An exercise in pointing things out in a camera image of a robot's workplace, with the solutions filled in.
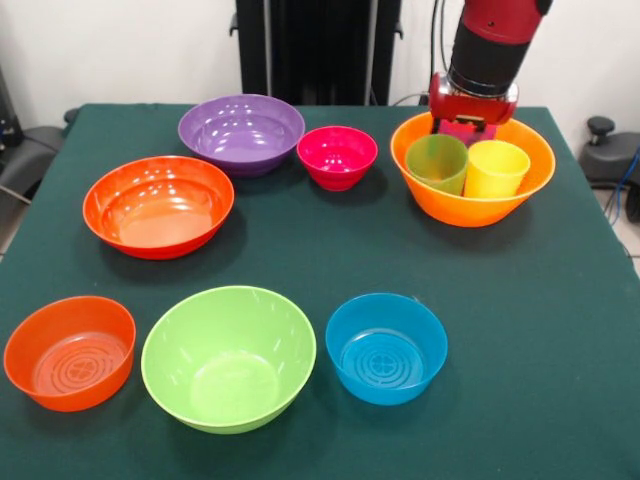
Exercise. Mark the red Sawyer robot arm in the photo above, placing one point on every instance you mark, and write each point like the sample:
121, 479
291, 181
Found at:
495, 45

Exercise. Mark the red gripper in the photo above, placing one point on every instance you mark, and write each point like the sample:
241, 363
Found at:
470, 107

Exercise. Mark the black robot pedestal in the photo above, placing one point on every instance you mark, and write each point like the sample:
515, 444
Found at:
320, 50

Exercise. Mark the small orange bowl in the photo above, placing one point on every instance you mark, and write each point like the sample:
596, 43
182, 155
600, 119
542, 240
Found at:
70, 360

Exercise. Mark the dark green table cloth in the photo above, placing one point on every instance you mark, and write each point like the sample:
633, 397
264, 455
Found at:
310, 280

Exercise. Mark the green bowl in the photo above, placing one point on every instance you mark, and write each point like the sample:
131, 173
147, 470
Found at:
225, 370

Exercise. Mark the pink bowl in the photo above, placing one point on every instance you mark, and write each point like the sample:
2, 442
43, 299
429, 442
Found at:
335, 160

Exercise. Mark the yellow cup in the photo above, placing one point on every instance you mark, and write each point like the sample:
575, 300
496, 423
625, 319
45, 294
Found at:
495, 172

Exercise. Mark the green cup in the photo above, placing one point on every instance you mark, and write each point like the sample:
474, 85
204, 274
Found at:
435, 165

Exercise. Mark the wide red bowl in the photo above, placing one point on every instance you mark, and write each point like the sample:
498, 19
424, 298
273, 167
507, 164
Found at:
155, 215

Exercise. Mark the large orange bowl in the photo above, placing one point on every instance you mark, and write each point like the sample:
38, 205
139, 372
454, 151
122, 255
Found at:
480, 212

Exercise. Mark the blue bowl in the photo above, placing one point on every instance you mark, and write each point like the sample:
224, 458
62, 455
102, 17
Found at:
385, 360

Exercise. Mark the purple cup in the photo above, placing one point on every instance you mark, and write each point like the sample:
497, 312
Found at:
450, 130

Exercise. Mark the purple bowl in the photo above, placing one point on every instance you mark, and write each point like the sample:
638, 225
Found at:
240, 135

